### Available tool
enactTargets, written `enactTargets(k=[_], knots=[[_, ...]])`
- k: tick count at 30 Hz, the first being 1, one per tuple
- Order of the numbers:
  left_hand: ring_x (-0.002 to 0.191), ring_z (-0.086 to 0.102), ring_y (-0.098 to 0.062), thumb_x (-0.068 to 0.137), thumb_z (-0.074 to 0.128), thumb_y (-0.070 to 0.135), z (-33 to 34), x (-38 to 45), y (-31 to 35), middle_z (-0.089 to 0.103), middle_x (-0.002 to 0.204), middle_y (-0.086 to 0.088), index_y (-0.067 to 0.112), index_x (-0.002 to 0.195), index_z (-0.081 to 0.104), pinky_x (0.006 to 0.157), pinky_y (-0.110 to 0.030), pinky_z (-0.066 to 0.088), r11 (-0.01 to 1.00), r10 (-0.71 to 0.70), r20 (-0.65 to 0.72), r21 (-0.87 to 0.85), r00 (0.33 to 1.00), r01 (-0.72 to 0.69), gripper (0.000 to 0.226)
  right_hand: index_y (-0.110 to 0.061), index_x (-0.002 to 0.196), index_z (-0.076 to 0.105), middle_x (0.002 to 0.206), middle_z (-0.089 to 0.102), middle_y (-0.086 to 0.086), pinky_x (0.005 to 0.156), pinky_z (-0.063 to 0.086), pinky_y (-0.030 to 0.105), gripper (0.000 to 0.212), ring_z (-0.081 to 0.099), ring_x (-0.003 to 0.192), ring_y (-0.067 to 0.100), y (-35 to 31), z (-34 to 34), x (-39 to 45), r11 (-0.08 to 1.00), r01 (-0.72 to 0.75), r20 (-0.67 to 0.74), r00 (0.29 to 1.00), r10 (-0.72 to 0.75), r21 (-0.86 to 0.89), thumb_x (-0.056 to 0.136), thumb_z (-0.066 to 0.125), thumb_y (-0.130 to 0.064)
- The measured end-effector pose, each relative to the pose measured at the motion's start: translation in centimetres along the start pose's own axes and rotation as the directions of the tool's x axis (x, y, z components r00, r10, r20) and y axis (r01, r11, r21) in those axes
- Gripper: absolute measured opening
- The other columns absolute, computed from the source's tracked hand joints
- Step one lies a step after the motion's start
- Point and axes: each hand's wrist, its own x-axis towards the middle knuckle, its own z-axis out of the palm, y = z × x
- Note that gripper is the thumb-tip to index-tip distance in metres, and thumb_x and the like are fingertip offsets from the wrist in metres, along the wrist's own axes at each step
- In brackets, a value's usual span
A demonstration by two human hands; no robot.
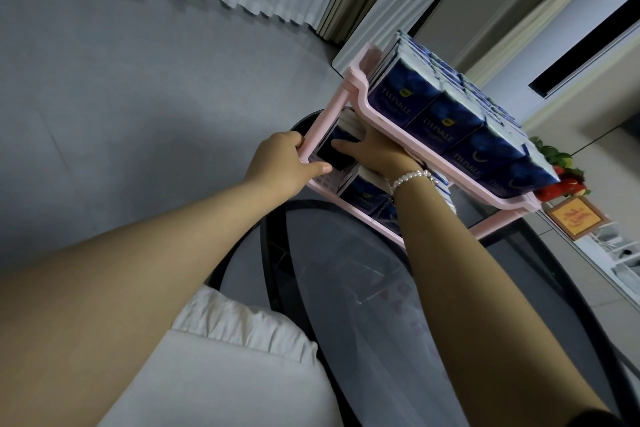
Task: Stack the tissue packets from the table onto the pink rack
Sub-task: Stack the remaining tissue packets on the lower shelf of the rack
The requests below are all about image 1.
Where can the stack of blue tissue packets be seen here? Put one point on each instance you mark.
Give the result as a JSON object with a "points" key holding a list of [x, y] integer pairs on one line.
{"points": [[450, 116], [372, 199]]}

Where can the dark blue tissue packet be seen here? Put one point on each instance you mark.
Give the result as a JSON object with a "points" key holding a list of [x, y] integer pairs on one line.
{"points": [[335, 157]]}

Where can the person's right forearm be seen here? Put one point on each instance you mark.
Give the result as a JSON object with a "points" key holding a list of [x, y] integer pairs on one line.
{"points": [[480, 301]]}

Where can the orange framed picture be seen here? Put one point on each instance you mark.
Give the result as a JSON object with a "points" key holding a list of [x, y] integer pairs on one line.
{"points": [[575, 218]]}

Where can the red and green artificial plant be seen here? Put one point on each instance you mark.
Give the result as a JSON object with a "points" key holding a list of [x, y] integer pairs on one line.
{"points": [[562, 176]]}

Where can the white standing air conditioner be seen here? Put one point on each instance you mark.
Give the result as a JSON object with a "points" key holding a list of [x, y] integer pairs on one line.
{"points": [[575, 41]]}

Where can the black round glass table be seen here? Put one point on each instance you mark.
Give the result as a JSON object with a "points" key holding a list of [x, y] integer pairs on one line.
{"points": [[350, 271]]}

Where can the person's left thumb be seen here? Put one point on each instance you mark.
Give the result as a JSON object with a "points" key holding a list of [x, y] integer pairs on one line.
{"points": [[316, 170]]}

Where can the person's left forearm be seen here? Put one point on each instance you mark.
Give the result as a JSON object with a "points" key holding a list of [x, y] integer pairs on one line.
{"points": [[125, 291]]}

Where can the person's left hand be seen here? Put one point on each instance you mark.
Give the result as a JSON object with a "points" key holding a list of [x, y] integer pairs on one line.
{"points": [[277, 161]]}

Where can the person's right hand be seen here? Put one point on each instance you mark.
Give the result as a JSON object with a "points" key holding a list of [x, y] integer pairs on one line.
{"points": [[382, 154]]}

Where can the white storage shelf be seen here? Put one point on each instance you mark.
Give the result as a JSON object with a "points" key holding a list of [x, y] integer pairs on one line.
{"points": [[617, 254]]}

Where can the pink plastic shelf rack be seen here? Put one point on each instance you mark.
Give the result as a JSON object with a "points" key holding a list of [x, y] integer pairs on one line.
{"points": [[350, 91]]}

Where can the person's right thumb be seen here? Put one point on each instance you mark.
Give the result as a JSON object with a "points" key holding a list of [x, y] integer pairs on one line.
{"points": [[346, 146]]}

